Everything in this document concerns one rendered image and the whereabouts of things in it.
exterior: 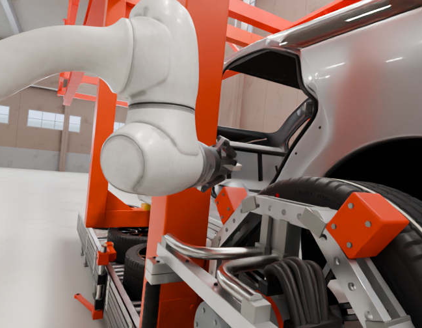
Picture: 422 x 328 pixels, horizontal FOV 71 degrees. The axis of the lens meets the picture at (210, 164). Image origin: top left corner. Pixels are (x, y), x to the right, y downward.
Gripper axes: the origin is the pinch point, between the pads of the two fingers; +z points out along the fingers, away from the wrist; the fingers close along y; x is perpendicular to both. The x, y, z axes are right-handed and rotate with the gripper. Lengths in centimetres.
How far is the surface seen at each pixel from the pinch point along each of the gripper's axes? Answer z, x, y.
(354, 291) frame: -17.3, -33.5, -5.5
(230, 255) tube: -11.7, -12.3, -15.1
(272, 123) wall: 667, 176, 39
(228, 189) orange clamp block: 9.0, 0.8, -8.0
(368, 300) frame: -18.8, -35.4, -5.2
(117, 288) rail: 71, 54, -110
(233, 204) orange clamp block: 6.5, -3.2, -10.3
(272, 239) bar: -4.4, -17.6, -9.5
